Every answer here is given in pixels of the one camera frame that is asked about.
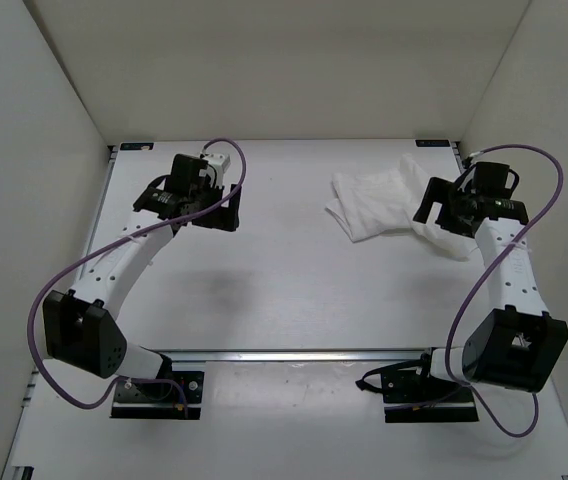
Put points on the aluminium front rail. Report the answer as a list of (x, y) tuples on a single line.
[(292, 355)]

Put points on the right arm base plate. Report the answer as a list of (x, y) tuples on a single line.
[(412, 396)]

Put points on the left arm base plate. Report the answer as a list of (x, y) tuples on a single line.
[(160, 402)]

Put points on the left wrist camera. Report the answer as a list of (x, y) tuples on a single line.
[(217, 165)]

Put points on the blue corner label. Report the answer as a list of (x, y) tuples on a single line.
[(136, 146), (432, 143)]

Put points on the white pleated skirt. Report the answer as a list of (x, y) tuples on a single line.
[(369, 205)]

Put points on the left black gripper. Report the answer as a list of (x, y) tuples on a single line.
[(225, 216)]

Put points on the left blue corner label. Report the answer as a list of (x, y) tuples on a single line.
[(136, 146)]

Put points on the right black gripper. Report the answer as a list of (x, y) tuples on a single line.
[(443, 192)]

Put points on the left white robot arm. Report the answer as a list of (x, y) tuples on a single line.
[(80, 324)]

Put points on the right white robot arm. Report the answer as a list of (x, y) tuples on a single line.
[(518, 343)]

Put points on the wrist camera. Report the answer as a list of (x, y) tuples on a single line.
[(494, 175), (217, 165)]

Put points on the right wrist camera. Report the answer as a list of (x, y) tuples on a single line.
[(494, 175)]

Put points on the right blue corner label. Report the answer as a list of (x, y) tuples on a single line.
[(432, 143)]

